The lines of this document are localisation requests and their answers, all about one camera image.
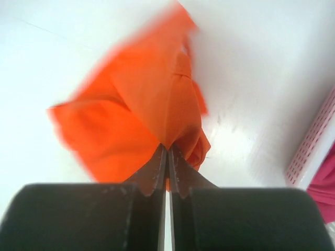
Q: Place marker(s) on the white plastic basket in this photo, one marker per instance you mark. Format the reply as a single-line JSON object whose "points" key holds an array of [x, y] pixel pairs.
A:
{"points": [[311, 146]]}

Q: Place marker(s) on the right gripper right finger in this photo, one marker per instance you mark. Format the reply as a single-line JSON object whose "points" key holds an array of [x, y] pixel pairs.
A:
{"points": [[206, 217]]}

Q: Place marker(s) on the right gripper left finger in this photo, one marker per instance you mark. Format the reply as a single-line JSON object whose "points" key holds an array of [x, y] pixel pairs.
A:
{"points": [[90, 216]]}

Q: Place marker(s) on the orange t shirt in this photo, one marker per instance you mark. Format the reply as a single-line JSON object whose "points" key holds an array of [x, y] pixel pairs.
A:
{"points": [[141, 97]]}

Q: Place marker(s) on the pink t shirt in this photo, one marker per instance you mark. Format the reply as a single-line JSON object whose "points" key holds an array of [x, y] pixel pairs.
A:
{"points": [[321, 188]]}

